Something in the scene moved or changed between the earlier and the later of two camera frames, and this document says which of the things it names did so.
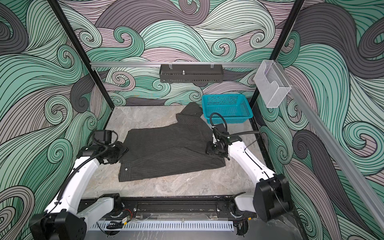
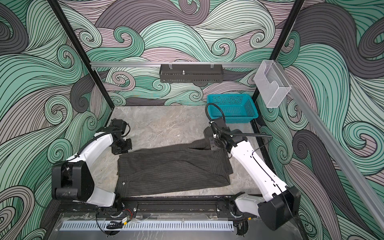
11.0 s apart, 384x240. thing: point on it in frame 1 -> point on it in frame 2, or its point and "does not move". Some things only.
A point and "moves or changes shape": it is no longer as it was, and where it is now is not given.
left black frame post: x=61 y=20 does not move
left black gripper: x=123 y=149 -> x=115 y=151
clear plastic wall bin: x=272 y=85 does not move
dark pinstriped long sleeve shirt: x=169 y=150 -> x=189 y=168
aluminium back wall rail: x=176 y=64 does not move
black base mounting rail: x=226 y=207 does not move
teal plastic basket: x=235 y=107 moves or changes shape
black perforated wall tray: x=191 y=73 does not move
